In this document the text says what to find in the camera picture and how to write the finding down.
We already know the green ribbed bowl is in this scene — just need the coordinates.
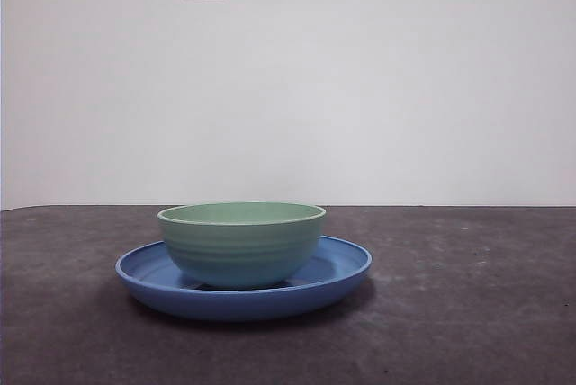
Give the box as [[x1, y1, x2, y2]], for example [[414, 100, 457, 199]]
[[157, 201, 327, 290]]

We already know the blue plate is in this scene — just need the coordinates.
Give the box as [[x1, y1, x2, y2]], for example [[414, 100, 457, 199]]
[[114, 235, 374, 324]]

